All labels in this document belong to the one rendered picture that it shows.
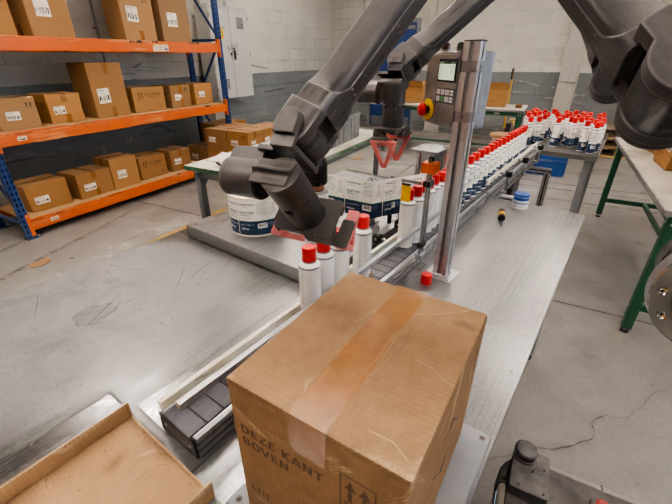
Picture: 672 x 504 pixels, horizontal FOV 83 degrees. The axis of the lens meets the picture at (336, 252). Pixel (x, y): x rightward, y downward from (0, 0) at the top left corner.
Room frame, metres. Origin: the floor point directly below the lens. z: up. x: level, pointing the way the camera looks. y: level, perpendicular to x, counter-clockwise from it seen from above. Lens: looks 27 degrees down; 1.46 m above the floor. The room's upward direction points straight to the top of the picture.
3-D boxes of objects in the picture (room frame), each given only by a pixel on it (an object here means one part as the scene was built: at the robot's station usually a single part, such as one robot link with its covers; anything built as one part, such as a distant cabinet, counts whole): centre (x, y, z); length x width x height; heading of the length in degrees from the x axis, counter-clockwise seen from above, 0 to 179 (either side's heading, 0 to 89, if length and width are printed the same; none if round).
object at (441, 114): (1.15, -0.34, 1.38); 0.17 x 0.10 x 0.19; 19
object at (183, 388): (0.91, 0.00, 0.91); 1.07 x 0.01 x 0.02; 144
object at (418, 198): (1.21, -0.27, 0.98); 0.05 x 0.05 x 0.20
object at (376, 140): (1.00, -0.13, 1.25); 0.07 x 0.07 x 0.09; 62
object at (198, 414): (1.12, -0.20, 0.86); 1.65 x 0.08 x 0.04; 144
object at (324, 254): (0.81, 0.03, 0.98); 0.05 x 0.05 x 0.20
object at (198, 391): (0.86, -0.06, 0.96); 1.07 x 0.01 x 0.01; 144
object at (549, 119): (3.04, -1.76, 0.98); 0.57 x 0.46 x 0.21; 54
